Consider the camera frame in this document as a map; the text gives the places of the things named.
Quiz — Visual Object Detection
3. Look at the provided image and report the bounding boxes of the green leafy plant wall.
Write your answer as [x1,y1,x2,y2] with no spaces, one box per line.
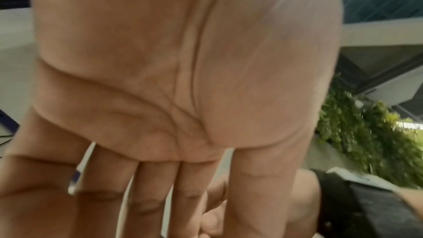
[317,74,423,188]

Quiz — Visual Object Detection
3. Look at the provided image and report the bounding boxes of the person's left hand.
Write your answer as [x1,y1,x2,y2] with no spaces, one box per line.
[0,0,343,238]

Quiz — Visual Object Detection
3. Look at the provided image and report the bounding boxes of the person's right hand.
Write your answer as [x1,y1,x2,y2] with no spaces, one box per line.
[200,170,321,238]

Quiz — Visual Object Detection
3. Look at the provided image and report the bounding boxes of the black right wrist band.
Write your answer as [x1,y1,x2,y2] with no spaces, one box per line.
[312,166,423,238]

